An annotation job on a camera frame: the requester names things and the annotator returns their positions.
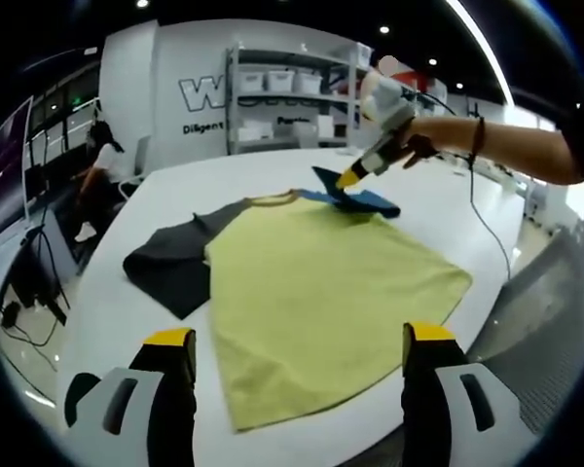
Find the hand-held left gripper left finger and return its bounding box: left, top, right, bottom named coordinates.
left=63, top=327, right=200, bottom=467

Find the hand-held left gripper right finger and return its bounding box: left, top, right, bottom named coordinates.
left=399, top=319, right=526, bottom=467

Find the yellow-green garment with coloured sleeves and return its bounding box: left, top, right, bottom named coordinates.
left=122, top=164, right=473, bottom=434

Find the person's right hand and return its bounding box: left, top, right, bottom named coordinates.
left=399, top=131, right=443, bottom=171

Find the white lidded storage bin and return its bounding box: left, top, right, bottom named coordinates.
left=266, top=70, right=297, bottom=93
left=295, top=71, right=323, bottom=96
left=237, top=71, right=268, bottom=93

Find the black wrist band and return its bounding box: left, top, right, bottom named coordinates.
left=469, top=115, right=487, bottom=164

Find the grey metal storage shelf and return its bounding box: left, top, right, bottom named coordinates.
left=225, top=41, right=371, bottom=156

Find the white strip ceiling light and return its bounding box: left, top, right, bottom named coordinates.
left=446, top=0, right=516, bottom=106

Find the grey mesh office chair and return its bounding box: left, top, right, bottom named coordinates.
left=466, top=212, right=584, bottom=439

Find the black power adapter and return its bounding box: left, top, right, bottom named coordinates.
left=0, top=301, right=21, bottom=328

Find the white chair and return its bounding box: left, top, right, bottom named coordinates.
left=118, top=134, right=152, bottom=200

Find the large dark monitor on stand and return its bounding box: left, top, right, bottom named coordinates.
left=0, top=94, right=36, bottom=235

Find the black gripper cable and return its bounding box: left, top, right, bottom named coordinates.
left=403, top=87, right=512, bottom=283

